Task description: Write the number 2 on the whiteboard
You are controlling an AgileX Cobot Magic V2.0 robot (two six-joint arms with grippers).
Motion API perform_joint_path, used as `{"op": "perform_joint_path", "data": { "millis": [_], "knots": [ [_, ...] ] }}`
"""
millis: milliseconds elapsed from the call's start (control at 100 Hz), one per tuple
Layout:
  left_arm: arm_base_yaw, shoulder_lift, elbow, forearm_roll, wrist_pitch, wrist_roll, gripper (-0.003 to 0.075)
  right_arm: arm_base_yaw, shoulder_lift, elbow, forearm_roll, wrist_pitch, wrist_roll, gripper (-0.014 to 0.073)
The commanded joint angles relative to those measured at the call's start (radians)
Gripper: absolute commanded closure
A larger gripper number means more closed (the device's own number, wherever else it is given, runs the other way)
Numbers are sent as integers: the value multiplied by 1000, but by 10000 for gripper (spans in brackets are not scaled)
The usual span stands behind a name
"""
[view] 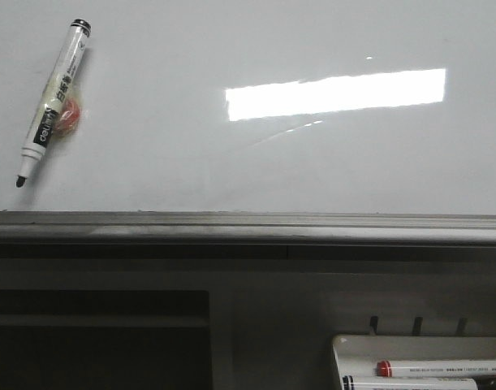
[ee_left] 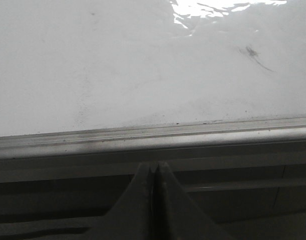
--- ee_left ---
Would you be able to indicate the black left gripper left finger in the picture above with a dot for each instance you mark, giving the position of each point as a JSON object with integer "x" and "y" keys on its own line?
{"x": 130, "y": 217}

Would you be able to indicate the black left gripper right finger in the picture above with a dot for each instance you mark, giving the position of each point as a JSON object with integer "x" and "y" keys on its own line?
{"x": 176, "y": 216}

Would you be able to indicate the white whiteboard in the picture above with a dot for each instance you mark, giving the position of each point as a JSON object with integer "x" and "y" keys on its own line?
{"x": 95, "y": 76}

